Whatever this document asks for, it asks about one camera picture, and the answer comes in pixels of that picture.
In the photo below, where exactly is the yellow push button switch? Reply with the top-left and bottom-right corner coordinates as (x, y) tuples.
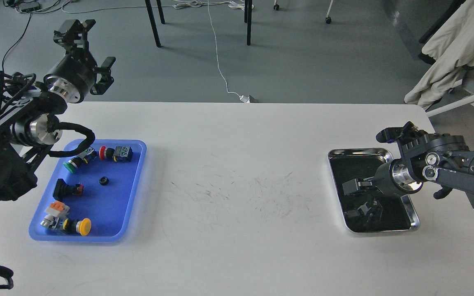
(40, 215), (92, 236)

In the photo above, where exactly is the white floor cable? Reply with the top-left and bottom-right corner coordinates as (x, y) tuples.
(62, 0), (254, 99)

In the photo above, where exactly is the silver metal tray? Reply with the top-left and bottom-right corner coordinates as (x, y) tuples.
(328, 148), (420, 235)

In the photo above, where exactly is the white power adapter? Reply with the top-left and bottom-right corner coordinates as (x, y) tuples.
(239, 95), (258, 103)

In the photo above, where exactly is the black table leg left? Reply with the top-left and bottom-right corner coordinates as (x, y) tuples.
(144, 0), (166, 48)

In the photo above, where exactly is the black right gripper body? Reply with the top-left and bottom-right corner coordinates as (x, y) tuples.
(371, 161), (423, 196)

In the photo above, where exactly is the black table leg right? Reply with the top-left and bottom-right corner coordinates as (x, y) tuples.
(244, 0), (253, 46)

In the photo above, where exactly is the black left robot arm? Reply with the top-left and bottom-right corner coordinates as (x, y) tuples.
(0, 19), (116, 201)

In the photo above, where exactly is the black floor cable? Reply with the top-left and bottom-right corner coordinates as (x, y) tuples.
(0, 0), (63, 128)

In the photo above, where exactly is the beige cloth on chair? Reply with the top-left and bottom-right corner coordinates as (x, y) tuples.
(403, 0), (474, 109)

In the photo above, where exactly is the blue plastic tray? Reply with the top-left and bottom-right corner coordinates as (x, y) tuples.
(28, 139), (147, 243)

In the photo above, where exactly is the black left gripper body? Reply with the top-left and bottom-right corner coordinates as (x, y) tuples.
(44, 55), (96, 104)

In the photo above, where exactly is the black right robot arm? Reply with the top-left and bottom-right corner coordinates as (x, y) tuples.
(342, 122), (474, 200)

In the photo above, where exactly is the black table leg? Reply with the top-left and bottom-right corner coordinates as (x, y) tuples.
(144, 0), (166, 48)
(244, 0), (253, 46)

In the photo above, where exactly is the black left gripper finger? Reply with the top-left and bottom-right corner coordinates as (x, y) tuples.
(53, 19), (96, 58)
(90, 56), (116, 95)

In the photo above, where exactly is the red push button switch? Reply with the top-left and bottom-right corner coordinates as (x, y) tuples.
(98, 146), (133, 162)

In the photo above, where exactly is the green push button switch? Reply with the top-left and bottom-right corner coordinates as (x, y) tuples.
(63, 147), (98, 173)

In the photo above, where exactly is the orange white connector block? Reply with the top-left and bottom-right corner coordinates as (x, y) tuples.
(45, 201), (71, 218)

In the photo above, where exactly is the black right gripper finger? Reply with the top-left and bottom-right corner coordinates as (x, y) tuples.
(342, 178), (376, 196)

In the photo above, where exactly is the black red switch part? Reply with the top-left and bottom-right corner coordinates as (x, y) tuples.
(52, 178), (84, 202)

